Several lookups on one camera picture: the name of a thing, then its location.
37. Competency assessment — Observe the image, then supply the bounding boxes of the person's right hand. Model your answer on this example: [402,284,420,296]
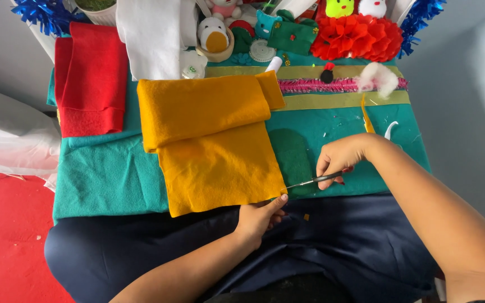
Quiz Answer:
[316,135,374,191]

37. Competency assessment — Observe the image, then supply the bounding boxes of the person's left hand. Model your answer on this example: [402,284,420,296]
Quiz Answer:
[234,194,289,250]

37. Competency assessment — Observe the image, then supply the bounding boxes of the black handled scissors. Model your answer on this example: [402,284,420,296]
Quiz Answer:
[286,167,355,190]

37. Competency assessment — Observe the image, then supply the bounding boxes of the mustard yellow felt sheet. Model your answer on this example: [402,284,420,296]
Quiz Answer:
[136,70,289,219]

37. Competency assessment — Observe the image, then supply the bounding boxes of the yellow felt scrap strip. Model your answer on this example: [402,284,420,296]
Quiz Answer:
[360,93,377,135]

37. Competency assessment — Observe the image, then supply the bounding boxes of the wide olive yellow ribbon strip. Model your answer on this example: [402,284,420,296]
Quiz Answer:
[274,90,412,113]

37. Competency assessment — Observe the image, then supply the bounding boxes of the white curved felt scrap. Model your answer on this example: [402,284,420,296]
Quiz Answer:
[384,121,399,141]

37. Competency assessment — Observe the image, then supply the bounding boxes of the pink fringe trim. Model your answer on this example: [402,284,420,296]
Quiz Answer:
[276,77,410,94]

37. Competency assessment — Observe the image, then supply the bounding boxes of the black and red pompom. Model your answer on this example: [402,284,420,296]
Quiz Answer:
[320,62,336,84]

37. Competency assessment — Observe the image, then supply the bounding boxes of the white stuffing tuft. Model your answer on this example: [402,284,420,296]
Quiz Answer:
[354,62,400,100]

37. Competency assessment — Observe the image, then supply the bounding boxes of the white glue tube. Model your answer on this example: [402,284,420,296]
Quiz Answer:
[264,56,283,73]

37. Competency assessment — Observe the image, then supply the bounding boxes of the narrow olive yellow ribbon strip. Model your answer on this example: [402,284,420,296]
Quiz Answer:
[205,65,404,80]

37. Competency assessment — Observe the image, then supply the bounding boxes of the red paper pom flower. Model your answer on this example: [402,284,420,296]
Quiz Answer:
[310,13,404,63]

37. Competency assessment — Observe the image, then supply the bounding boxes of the round white pin wheel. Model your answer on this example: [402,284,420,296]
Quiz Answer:
[249,39,277,63]

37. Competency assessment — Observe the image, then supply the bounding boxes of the green felt pouch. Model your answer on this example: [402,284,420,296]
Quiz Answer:
[266,9,320,56]

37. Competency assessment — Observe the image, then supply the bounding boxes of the blue felt flower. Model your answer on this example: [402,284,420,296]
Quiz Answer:
[230,52,253,66]

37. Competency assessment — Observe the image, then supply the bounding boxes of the dark green round felt piece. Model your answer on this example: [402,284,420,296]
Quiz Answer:
[228,20,257,54]

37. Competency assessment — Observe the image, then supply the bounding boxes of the teal plush toy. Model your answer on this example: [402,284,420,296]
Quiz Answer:
[254,9,283,40]

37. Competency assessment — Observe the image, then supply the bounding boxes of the neon yellow plush toy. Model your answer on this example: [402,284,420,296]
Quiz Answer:
[325,0,355,19]

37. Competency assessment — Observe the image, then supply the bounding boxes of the white round tape dispenser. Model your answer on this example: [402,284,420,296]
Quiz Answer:
[179,50,209,80]

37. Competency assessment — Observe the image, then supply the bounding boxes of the white and red plush toy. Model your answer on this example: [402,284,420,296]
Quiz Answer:
[358,0,388,19]

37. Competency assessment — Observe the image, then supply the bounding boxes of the white and yellow plush toy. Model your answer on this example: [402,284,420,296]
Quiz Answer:
[197,17,230,54]

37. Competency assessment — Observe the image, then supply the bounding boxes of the blue tinsel garland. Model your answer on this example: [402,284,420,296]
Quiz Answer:
[11,0,88,37]
[396,0,448,60]

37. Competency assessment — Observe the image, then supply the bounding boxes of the person's navy blue garment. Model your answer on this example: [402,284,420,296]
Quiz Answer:
[44,193,439,303]

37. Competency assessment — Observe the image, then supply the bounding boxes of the pink and white plush toy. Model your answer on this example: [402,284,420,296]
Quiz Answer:
[205,0,244,20]

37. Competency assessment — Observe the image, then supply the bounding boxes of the teal felt cloth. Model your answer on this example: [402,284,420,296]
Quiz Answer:
[46,52,432,224]

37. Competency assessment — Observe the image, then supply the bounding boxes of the white felt sheet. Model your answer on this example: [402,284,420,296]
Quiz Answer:
[115,0,200,82]

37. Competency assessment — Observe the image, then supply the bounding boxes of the red felt sheet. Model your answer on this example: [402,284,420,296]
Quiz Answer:
[54,22,130,139]

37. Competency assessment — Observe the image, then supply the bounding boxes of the white pot with grass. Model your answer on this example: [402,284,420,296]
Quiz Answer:
[74,0,119,27]

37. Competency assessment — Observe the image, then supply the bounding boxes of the white plastic bag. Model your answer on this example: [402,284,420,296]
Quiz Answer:
[0,81,62,193]

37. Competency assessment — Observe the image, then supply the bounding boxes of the red floor mat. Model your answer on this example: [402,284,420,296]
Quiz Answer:
[0,170,76,303]

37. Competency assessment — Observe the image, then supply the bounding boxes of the wooden ring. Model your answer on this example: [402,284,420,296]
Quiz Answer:
[195,27,236,63]

